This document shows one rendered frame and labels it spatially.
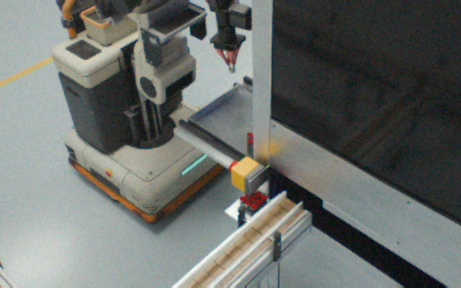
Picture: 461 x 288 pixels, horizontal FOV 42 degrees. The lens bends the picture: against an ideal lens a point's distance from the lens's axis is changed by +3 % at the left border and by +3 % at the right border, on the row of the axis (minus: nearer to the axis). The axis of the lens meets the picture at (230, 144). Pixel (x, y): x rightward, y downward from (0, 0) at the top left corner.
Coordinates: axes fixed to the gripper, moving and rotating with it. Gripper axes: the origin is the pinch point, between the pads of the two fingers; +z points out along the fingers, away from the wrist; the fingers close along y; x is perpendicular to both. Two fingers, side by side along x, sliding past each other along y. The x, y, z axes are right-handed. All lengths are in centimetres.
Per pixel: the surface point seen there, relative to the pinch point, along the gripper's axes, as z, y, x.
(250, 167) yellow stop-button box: 12.9, 22.1, -30.8
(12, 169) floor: 100, -148, -1
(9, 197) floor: 102, -135, -16
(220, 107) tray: 24.5, -10.2, 4.5
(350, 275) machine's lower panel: 42, 54, -34
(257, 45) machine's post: -26.2, 25.6, -25.8
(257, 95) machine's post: -10.2, 24.0, -25.6
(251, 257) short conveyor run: 24, 32, -52
